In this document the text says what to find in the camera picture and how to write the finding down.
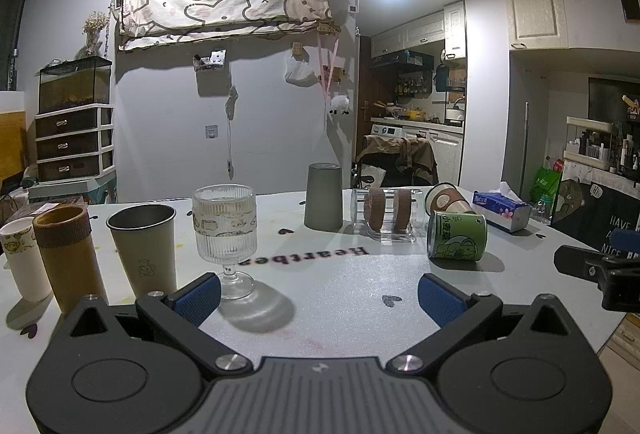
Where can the brown cup with knit sleeve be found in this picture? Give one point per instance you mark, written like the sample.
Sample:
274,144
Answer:
67,264

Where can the white pole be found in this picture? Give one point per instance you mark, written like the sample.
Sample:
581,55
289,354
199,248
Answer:
524,154

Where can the white wall cabinet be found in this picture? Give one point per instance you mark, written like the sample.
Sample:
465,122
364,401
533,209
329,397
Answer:
536,11

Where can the wooden board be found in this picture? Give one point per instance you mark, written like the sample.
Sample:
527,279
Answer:
11,144

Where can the dried flower bouquet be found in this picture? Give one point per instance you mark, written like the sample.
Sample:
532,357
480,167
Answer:
95,29

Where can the plain grey cup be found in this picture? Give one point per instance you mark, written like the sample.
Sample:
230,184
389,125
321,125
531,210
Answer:
323,199

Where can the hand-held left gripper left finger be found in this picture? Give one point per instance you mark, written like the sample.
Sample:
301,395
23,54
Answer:
199,299

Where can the white washing machine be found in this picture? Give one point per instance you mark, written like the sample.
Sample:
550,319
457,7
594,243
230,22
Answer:
387,134

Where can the white plastic drawer unit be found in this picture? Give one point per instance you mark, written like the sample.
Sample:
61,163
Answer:
75,144

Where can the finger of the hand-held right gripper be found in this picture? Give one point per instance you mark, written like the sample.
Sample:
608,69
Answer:
575,260
623,241

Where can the ribbed glass goblet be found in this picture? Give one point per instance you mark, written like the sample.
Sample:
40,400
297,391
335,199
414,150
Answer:
225,224

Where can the blue tissue box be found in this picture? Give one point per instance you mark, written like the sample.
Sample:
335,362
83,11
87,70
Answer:
502,210

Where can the chair with brown cloth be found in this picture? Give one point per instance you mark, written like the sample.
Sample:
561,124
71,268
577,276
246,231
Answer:
400,159

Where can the white plush sheep toy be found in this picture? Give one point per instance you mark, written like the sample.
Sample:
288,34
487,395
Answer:
339,104

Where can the white rack with bottles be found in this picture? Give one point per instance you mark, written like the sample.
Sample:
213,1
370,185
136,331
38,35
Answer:
592,146

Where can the white kitchen upper cabinets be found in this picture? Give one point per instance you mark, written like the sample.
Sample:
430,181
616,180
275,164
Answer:
420,31

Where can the wall socket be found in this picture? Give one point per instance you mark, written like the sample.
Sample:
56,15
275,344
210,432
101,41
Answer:
212,132

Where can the green printed cup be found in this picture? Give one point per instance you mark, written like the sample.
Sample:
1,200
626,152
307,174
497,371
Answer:
456,238

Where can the clear rack with brown coasters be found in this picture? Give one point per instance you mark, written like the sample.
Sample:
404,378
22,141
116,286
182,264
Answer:
382,214

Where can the green bag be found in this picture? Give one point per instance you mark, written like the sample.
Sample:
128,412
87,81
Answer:
546,184

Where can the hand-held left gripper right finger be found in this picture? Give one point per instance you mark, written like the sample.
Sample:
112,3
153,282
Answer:
441,299

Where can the white plastic bag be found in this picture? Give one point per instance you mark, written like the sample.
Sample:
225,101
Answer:
299,71

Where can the white printed paper cup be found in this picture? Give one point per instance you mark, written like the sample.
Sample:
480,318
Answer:
20,259

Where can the grey-green metal cup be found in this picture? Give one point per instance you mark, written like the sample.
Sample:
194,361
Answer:
145,254

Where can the dark printed curtain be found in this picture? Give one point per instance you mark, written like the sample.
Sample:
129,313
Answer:
590,209

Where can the brown and white paper cup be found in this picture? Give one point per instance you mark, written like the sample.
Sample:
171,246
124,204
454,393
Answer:
447,200

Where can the glass fish tank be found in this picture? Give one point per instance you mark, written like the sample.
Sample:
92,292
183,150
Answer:
75,84

